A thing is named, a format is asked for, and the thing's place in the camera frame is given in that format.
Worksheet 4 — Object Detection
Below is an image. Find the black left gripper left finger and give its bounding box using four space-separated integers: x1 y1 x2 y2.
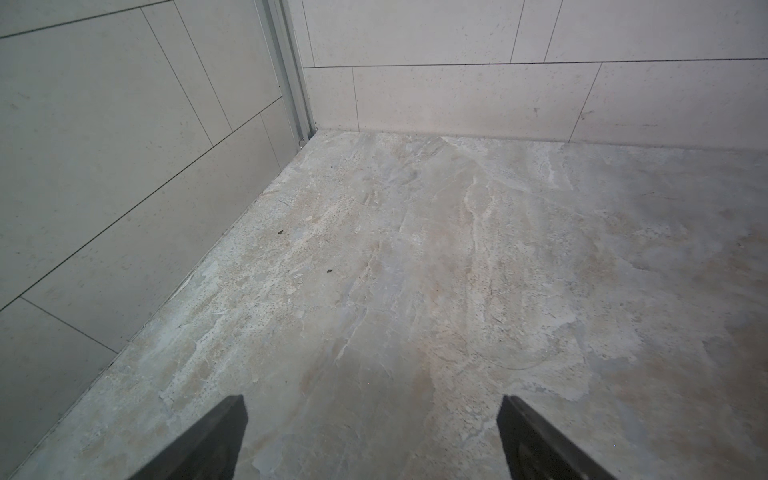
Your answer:
130 395 248 480

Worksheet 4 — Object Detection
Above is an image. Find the metal corner strip left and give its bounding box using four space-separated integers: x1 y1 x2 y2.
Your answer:
254 0 317 148

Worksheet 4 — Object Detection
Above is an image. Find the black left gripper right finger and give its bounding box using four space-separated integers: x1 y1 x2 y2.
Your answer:
496 395 616 480

